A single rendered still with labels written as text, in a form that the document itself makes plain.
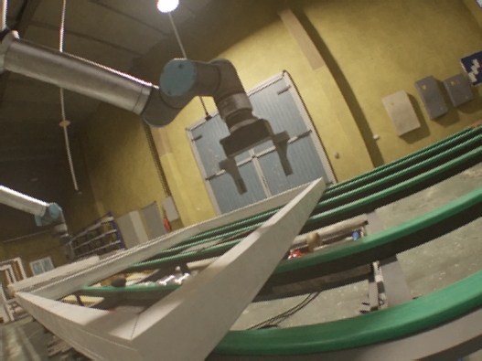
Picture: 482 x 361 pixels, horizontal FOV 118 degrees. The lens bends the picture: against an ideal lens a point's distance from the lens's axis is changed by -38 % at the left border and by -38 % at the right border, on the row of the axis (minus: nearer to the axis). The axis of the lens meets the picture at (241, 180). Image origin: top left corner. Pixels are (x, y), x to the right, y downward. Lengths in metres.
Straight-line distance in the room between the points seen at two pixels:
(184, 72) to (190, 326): 0.47
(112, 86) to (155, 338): 0.54
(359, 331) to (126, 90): 0.63
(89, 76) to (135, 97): 0.14
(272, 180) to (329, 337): 6.81
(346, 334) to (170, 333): 0.16
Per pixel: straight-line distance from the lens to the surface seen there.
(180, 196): 8.37
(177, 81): 0.53
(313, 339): 0.24
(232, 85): 0.61
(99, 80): 0.62
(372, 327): 0.23
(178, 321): 0.25
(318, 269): 0.43
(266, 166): 7.00
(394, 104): 6.78
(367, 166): 6.31
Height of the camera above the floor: 1.01
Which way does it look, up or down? 4 degrees up
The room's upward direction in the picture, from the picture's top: 21 degrees counter-clockwise
